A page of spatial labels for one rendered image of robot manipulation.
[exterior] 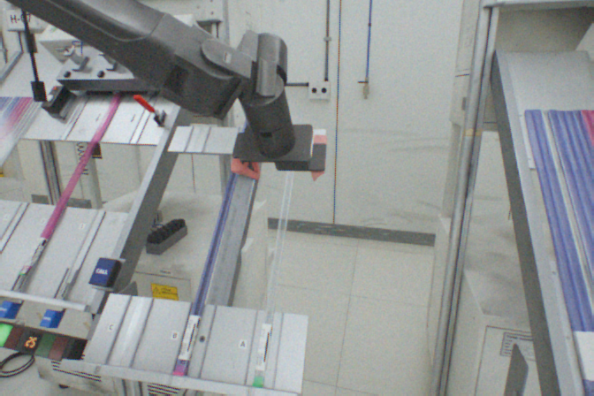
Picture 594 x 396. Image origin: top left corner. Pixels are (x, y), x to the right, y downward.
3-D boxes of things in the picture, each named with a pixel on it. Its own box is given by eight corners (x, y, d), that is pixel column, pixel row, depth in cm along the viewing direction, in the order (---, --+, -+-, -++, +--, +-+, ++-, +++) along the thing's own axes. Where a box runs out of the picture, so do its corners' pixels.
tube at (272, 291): (263, 387, 46) (262, 387, 45) (254, 385, 46) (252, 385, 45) (302, 116, 73) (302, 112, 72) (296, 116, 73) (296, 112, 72)
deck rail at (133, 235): (117, 316, 66) (95, 314, 61) (109, 315, 67) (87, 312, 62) (214, 61, 98) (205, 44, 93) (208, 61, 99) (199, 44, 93)
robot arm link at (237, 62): (176, 107, 39) (199, 56, 33) (192, 45, 45) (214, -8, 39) (266, 140, 44) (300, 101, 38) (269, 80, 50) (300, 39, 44)
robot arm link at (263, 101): (231, 101, 36) (281, 96, 36) (237, 60, 40) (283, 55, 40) (247, 140, 42) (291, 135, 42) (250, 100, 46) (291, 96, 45)
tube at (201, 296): (186, 376, 48) (182, 376, 47) (177, 374, 48) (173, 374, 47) (254, 115, 74) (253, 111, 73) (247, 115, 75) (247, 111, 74)
